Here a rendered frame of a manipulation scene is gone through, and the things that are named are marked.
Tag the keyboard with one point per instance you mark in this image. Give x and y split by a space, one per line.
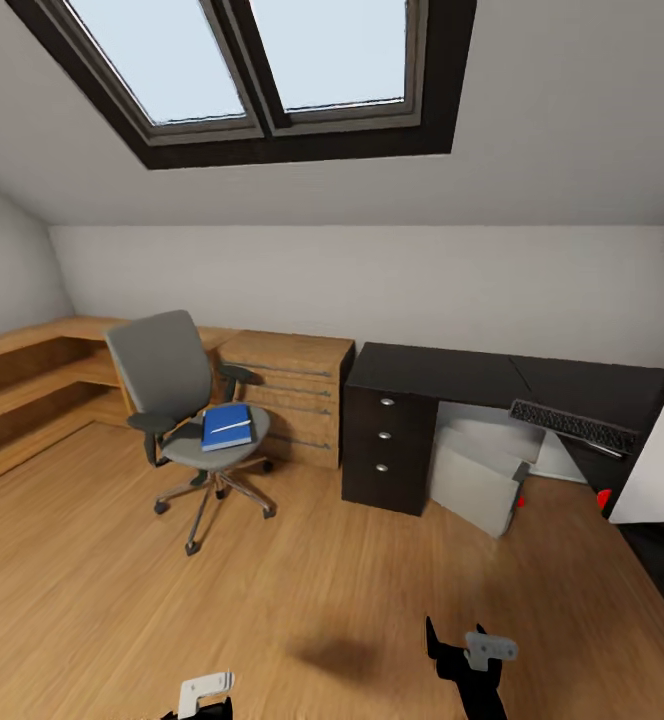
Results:
603 435

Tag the folder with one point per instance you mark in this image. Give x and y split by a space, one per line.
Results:
225 427

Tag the swivel chair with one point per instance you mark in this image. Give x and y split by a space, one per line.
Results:
164 364

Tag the cabinet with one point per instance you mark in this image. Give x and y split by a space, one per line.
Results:
299 381
387 444

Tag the fixed window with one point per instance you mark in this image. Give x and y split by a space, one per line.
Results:
202 83

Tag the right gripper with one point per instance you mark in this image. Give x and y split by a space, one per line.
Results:
453 665

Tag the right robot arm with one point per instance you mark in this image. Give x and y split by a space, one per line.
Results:
476 670

